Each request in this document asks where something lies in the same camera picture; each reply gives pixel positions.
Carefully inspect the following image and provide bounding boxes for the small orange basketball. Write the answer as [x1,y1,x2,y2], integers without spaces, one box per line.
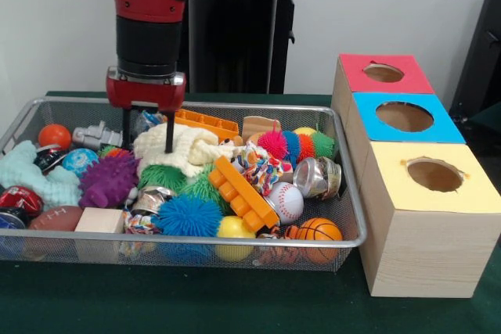
[295,217,343,264]

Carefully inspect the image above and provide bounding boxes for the crushed silver can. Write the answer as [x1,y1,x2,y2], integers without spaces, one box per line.
[293,156,343,200]

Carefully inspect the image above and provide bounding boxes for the wooden box three holes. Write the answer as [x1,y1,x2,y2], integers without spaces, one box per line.
[333,54,501,299]

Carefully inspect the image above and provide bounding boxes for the orange toy brick round studs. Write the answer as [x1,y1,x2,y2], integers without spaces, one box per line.
[207,155,280,232]

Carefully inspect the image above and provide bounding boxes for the red orange ball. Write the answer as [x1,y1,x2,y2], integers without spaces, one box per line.
[38,124,73,149]

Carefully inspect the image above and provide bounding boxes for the purple spiky ball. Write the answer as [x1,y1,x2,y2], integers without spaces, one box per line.
[78,150,140,209]

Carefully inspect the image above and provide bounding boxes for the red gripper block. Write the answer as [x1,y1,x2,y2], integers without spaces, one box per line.
[106,67,187,154]

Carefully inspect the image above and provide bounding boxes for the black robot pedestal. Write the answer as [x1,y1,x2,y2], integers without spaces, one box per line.
[178,0,315,94]

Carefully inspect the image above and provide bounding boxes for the dark green table cloth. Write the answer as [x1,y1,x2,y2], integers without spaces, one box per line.
[0,90,501,334]

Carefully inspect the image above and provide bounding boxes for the cream knitted cloth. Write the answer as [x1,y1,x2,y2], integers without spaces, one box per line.
[132,122,243,176]

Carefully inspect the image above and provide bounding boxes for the long orange toy brick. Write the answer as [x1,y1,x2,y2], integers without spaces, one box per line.
[174,108,240,142]

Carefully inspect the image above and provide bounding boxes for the yellow ball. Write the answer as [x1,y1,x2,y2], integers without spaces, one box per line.
[214,215,255,263]

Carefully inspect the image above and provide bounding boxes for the blue spiky ball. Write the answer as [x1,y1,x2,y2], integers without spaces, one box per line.
[150,195,223,264]

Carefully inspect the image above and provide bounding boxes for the white baseball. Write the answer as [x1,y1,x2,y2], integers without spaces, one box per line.
[266,182,305,225]

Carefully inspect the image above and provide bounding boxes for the clear shallow mesh bin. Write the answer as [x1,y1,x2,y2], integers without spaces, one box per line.
[0,96,367,272]

